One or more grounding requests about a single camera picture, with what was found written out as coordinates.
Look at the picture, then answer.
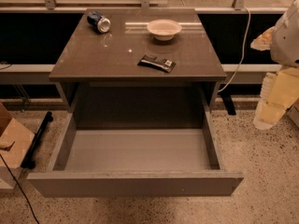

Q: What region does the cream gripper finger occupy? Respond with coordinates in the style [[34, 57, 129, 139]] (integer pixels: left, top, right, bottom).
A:
[[253, 67, 299, 130], [250, 27, 274, 51]]

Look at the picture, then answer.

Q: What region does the white paper bowl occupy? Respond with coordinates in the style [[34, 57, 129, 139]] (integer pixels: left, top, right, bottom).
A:
[[147, 20, 181, 41]]

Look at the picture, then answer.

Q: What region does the black table leg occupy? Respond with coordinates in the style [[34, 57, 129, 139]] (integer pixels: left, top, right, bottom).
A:
[[220, 88, 236, 116]]

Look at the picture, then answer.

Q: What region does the black rxbar chocolate wrapper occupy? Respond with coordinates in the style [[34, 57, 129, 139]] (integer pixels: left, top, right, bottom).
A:
[[138, 55, 176, 73]]

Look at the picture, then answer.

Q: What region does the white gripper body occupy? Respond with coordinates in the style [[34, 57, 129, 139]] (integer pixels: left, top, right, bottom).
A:
[[270, 0, 299, 67]]

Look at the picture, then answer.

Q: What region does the open grey top drawer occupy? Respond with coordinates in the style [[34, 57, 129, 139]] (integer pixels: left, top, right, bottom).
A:
[[26, 87, 245, 199]]

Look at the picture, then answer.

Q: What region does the grey cabinet with glossy top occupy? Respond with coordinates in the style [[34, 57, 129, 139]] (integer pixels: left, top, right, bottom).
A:
[[50, 9, 225, 130]]

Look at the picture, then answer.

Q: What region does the cardboard box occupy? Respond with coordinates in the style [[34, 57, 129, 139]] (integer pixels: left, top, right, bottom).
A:
[[0, 103, 35, 189]]

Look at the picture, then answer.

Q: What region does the black bar on floor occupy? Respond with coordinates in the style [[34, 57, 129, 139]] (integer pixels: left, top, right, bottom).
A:
[[21, 111, 53, 169]]

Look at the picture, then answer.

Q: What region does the white cable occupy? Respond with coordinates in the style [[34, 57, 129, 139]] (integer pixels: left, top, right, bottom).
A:
[[217, 7, 252, 93]]

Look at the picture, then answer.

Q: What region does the blue soda can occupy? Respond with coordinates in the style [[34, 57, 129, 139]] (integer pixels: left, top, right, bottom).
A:
[[87, 11, 111, 34]]

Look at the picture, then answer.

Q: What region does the black cable on floor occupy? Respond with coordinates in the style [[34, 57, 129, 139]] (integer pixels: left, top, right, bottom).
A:
[[0, 154, 41, 224]]

